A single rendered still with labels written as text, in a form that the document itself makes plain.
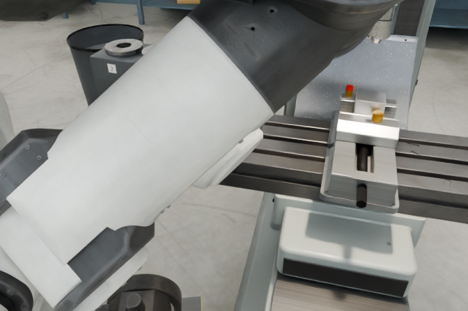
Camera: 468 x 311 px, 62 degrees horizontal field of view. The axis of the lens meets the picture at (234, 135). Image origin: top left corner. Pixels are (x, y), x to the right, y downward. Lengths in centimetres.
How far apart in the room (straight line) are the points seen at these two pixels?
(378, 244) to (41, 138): 75
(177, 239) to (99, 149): 174
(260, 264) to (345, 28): 142
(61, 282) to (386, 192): 61
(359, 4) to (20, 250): 27
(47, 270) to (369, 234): 72
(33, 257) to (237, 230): 172
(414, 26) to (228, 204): 132
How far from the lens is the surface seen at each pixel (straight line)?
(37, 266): 32
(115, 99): 25
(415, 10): 123
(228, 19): 24
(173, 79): 23
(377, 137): 85
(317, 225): 91
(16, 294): 59
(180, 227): 203
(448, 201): 95
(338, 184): 78
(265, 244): 168
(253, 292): 154
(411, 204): 93
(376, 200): 80
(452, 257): 214
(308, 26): 24
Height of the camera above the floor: 147
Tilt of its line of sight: 34 degrees down
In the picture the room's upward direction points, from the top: straight up
